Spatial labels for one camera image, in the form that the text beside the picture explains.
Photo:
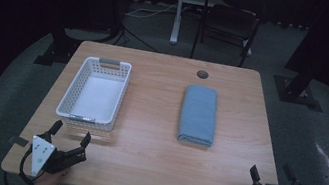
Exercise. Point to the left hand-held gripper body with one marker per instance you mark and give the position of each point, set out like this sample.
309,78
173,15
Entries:
40,153

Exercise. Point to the white plastic basket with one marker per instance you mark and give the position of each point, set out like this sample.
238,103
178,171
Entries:
97,98

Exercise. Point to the blue towel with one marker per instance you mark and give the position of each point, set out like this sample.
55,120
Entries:
199,115

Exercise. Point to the person's left hand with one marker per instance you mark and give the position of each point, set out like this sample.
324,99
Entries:
47,184

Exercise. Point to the black tape patch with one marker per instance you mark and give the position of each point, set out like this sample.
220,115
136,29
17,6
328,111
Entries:
19,141

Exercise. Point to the black stand base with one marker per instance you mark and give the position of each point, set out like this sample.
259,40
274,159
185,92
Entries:
298,88
58,51

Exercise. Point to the white metal stand leg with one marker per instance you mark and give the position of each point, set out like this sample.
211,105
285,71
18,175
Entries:
176,23

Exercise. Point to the black folding chair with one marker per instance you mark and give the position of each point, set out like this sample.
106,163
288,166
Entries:
231,21

